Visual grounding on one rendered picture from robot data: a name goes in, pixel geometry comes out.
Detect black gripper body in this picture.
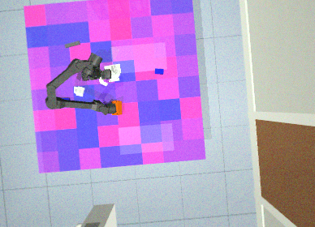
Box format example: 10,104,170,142
82,68,112,81

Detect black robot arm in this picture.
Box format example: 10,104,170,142
45,53,117,115

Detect grey flat bar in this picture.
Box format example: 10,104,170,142
64,41,80,48

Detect small blue block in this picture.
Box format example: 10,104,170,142
155,68,164,75

